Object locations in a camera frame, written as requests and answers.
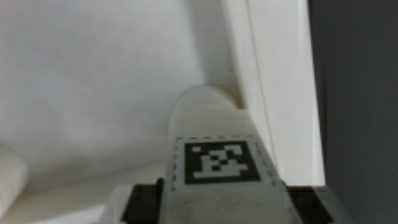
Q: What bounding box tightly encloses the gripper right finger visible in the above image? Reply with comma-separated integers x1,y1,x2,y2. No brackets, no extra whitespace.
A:
286,186,353,224

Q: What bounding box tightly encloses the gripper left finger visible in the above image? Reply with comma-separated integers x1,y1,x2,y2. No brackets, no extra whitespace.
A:
106,179,163,224

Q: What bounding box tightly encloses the white leg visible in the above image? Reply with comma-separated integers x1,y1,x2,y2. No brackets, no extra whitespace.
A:
160,85,302,224

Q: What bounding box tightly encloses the white square table top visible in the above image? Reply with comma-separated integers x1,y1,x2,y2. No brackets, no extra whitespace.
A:
0,0,325,224

